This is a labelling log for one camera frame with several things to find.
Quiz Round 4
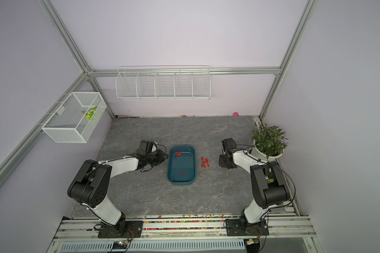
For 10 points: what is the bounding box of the teal plastic storage box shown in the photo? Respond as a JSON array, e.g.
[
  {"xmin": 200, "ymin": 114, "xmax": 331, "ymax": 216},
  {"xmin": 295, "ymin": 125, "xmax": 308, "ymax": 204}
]
[{"xmin": 167, "ymin": 145, "xmax": 196, "ymax": 186}]

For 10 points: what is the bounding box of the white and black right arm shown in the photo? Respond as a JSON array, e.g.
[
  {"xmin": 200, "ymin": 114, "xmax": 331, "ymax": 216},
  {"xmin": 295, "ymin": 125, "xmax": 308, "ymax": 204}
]
[{"xmin": 218, "ymin": 150, "xmax": 291, "ymax": 227}]

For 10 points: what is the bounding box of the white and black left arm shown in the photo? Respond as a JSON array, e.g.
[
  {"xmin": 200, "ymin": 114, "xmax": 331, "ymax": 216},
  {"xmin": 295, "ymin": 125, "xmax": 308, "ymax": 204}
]
[{"xmin": 67, "ymin": 149, "xmax": 168, "ymax": 229}]

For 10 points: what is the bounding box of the white plant pot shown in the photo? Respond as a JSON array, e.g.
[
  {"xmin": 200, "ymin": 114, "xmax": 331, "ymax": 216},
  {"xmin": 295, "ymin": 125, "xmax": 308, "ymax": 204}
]
[{"xmin": 251, "ymin": 147, "xmax": 284, "ymax": 162}]

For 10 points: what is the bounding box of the green potted plant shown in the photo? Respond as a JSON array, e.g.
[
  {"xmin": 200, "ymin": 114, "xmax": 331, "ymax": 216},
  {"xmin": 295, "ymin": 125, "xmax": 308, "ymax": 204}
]
[{"xmin": 252, "ymin": 123, "xmax": 288, "ymax": 156}]

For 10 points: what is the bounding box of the green item in basket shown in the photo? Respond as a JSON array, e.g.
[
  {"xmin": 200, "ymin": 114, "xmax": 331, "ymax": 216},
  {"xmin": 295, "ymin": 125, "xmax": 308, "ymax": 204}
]
[{"xmin": 81, "ymin": 106, "xmax": 99, "ymax": 122}]

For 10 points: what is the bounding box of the green circuit board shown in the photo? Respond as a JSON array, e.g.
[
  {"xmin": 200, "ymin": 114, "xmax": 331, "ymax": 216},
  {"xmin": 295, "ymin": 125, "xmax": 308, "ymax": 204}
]
[{"xmin": 112, "ymin": 241, "xmax": 129, "ymax": 250}]

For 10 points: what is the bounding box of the white ventilation grille strip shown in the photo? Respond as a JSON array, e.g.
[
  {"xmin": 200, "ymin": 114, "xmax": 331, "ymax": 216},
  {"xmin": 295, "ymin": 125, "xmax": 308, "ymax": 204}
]
[{"xmin": 57, "ymin": 239, "xmax": 246, "ymax": 253}]

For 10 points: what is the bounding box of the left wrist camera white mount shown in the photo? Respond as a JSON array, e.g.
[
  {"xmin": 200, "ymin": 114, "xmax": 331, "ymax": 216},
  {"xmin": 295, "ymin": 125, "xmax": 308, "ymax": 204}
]
[{"xmin": 136, "ymin": 140, "xmax": 157, "ymax": 156}]

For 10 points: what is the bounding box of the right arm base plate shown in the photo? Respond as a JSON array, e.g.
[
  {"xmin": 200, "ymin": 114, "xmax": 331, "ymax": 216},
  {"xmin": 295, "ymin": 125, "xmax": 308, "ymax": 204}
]
[{"xmin": 224, "ymin": 218, "xmax": 269, "ymax": 237}]

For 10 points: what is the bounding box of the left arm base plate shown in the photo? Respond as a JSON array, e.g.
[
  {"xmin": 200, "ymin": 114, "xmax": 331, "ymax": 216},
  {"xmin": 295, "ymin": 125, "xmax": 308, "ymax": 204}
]
[{"xmin": 94, "ymin": 220, "xmax": 144, "ymax": 238}]

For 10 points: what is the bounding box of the white mesh wall basket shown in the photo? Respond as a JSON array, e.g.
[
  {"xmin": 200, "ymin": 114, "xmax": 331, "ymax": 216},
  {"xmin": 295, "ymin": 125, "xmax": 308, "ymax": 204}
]
[{"xmin": 41, "ymin": 92, "xmax": 107, "ymax": 143}]

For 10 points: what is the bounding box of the white wire wall shelf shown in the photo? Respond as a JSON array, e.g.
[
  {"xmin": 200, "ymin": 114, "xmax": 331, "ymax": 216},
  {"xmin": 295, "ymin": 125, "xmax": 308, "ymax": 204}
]
[{"xmin": 116, "ymin": 65, "xmax": 212, "ymax": 100}]

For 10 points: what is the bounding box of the aluminium rail bed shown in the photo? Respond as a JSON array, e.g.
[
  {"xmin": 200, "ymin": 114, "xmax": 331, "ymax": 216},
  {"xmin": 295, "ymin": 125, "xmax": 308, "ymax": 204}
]
[{"xmin": 48, "ymin": 207, "xmax": 323, "ymax": 253}]

